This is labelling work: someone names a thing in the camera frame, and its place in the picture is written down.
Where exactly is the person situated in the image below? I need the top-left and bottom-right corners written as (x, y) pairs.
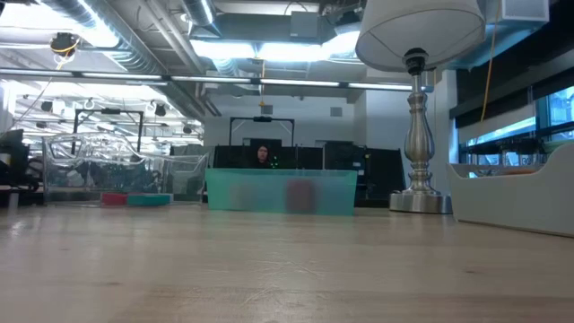
top-left (253, 143), bottom-right (274, 170)

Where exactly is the black ceiling cable reel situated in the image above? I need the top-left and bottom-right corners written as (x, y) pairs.
top-left (48, 31), bottom-right (83, 58)

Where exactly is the white ceiling unit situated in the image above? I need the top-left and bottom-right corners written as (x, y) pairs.
top-left (485, 0), bottom-right (551, 24)

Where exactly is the red plastic frame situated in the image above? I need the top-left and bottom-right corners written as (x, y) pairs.
top-left (100, 192), bottom-right (129, 207)

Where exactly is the clear plastic bin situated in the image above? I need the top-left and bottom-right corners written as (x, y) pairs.
top-left (41, 131), bottom-right (211, 208)

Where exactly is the translucent green plastic bin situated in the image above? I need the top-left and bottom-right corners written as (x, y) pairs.
top-left (204, 167), bottom-right (359, 217)

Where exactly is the grey plastic bin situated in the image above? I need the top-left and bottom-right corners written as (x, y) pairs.
top-left (446, 141), bottom-right (574, 239)

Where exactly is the grey ceiling box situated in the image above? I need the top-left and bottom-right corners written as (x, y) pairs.
top-left (289, 10), bottom-right (321, 39)

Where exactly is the silver table lamp white shade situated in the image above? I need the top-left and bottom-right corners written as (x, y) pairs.
top-left (354, 0), bottom-right (487, 215)

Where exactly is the black window table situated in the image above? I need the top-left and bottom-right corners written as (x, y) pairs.
top-left (461, 136), bottom-right (555, 168)

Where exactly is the yellow hanging cable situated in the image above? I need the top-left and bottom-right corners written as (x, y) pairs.
top-left (479, 0), bottom-right (500, 123)

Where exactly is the teal patterned tile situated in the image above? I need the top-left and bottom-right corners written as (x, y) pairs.
top-left (126, 193), bottom-right (172, 208)

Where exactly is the black gantry frame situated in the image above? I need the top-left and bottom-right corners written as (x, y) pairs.
top-left (228, 116), bottom-right (296, 147)
top-left (73, 108), bottom-right (145, 156)

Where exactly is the black monitor row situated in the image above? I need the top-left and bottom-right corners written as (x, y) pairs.
top-left (212, 137), bottom-right (407, 208)

